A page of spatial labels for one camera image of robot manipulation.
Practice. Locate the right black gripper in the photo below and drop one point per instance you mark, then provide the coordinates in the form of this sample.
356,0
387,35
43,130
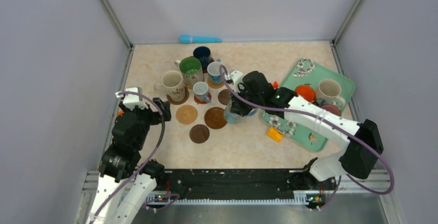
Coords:
236,106

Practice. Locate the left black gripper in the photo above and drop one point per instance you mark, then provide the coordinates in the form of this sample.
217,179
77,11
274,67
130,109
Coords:
156,114

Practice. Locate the dark walnut coaster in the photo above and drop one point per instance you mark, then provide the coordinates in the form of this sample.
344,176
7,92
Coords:
224,97

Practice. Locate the yellow interior cup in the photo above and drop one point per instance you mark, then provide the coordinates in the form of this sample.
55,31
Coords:
236,117

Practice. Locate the light wood coaster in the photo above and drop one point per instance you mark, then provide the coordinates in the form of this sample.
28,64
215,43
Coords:
211,84

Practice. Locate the white blue mug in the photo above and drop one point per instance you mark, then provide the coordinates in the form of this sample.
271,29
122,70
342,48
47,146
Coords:
213,70

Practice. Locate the large brown wooden saucer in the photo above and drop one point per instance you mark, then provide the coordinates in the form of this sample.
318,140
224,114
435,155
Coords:
214,118

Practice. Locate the medium brown round coaster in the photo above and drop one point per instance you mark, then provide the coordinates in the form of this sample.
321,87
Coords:
187,94

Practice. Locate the small grey cup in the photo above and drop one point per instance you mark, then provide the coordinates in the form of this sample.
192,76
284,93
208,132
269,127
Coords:
201,90

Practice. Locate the cork coaster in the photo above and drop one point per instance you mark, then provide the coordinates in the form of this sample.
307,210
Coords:
186,114

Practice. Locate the red round coaster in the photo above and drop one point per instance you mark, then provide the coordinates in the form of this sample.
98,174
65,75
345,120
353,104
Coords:
198,101

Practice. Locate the cream seashell mug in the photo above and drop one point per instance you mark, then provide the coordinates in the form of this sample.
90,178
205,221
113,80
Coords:
172,84

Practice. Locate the dark blue mug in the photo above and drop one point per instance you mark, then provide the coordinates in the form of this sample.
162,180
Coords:
203,54

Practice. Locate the dark woven coaster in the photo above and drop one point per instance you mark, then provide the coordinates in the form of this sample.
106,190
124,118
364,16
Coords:
199,134

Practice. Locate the green mug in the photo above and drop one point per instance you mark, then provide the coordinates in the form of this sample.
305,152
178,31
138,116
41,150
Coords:
191,70

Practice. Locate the cream large mug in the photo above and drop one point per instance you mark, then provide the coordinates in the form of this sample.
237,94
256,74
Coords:
329,92

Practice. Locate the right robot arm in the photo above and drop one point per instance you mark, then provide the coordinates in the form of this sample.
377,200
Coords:
360,144

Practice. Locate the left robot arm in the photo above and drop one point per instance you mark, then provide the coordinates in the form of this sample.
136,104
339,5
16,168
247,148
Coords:
123,184

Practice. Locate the orange plastic cup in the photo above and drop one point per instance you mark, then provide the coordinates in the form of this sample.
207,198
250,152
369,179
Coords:
306,92

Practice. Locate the yellow toy block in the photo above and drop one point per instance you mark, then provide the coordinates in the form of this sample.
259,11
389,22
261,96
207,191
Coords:
274,134

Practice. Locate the green patterned tray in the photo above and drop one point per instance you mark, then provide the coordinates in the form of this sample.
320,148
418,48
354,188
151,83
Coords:
311,73

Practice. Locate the maroon pink mug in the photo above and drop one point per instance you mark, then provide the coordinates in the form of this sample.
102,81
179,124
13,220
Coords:
332,109

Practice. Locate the blue marker pen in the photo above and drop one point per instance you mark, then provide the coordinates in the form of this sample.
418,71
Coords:
187,39

